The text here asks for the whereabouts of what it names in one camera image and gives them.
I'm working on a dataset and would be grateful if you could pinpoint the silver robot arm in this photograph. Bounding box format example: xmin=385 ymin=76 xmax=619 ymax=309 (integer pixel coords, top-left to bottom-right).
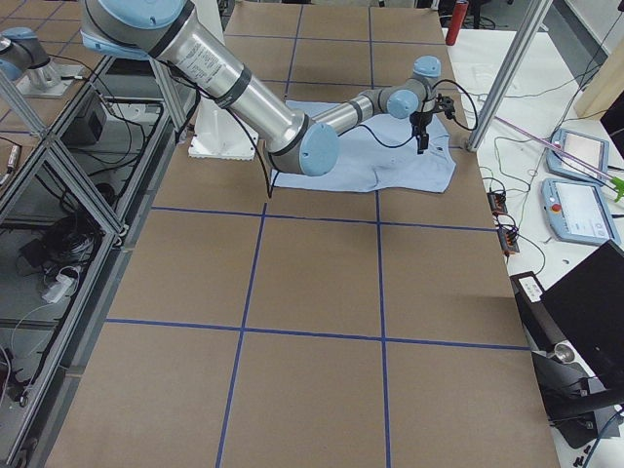
xmin=81 ymin=1 xmax=441 ymax=176

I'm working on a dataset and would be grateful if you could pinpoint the red cylinder bottle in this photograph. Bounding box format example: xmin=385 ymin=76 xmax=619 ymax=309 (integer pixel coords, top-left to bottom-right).
xmin=446 ymin=0 xmax=469 ymax=46

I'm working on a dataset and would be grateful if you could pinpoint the blue teach pendant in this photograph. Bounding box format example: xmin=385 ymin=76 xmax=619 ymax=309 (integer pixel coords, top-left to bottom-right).
xmin=546 ymin=129 xmax=609 ymax=181
xmin=540 ymin=178 xmax=620 ymax=246

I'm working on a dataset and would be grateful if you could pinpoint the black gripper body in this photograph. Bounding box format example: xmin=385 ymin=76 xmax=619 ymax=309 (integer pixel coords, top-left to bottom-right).
xmin=409 ymin=111 xmax=431 ymax=137

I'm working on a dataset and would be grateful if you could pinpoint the black monitor and stand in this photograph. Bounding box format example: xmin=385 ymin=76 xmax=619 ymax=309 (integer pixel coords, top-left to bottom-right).
xmin=511 ymin=241 xmax=623 ymax=449

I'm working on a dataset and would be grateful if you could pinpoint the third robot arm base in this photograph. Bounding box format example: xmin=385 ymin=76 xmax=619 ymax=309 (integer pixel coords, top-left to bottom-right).
xmin=1 ymin=26 xmax=69 ymax=98

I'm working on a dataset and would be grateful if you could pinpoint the aluminium side frame rack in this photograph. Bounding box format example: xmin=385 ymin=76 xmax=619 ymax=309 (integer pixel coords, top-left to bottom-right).
xmin=1 ymin=56 xmax=198 ymax=467

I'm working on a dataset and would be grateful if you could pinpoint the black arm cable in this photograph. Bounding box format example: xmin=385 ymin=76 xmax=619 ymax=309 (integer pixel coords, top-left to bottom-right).
xmin=265 ymin=80 xmax=482 ymax=199

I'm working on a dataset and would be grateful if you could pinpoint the near blue teach pendant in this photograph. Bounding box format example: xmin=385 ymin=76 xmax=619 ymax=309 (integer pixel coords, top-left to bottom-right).
xmin=540 ymin=178 xmax=620 ymax=246

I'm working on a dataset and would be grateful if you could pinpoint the far blue teach pendant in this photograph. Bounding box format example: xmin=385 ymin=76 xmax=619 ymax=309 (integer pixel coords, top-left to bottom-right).
xmin=546 ymin=129 xmax=609 ymax=181

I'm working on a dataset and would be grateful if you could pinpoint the aluminium frame post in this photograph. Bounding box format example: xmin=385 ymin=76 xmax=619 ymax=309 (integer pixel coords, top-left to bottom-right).
xmin=466 ymin=0 xmax=553 ymax=152

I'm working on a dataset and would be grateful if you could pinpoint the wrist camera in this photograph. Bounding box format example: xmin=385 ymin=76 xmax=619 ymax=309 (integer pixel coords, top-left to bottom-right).
xmin=434 ymin=94 xmax=456 ymax=120

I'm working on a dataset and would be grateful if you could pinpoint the light blue t-shirt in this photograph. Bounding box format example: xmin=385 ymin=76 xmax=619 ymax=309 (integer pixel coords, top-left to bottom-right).
xmin=272 ymin=114 xmax=455 ymax=193

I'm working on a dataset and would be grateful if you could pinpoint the small orange circuit board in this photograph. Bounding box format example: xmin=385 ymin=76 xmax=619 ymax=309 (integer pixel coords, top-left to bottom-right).
xmin=487 ymin=191 xmax=508 ymax=215

